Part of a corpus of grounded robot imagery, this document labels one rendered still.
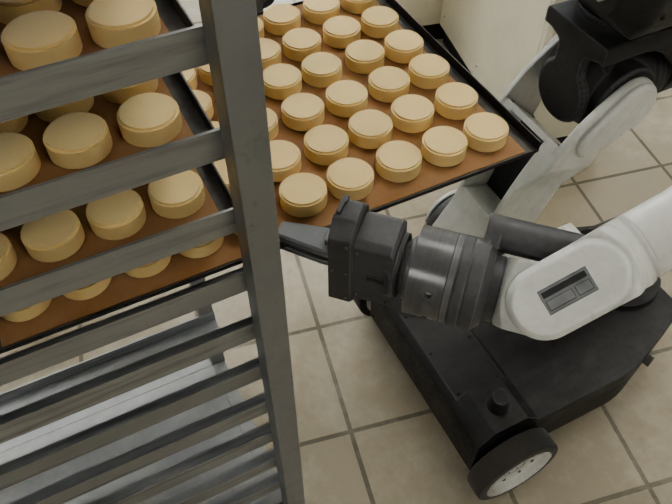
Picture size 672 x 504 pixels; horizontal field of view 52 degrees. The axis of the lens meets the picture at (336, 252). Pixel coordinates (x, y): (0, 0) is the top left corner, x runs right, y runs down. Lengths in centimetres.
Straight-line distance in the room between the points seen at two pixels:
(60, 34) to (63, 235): 19
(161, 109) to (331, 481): 117
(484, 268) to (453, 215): 61
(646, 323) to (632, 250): 113
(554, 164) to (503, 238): 46
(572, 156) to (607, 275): 51
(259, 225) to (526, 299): 24
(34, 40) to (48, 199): 11
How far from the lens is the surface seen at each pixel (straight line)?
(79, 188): 55
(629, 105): 111
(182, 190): 64
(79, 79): 49
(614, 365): 166
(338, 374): 173
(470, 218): 120
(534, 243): 65
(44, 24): 53
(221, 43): 47
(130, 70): 50
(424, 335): 157
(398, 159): 74
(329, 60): 88
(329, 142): 76
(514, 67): 215
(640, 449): 178
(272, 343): 74
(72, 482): 94
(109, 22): 52
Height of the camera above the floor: 151
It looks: 51 degrees down
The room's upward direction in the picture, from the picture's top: straight up
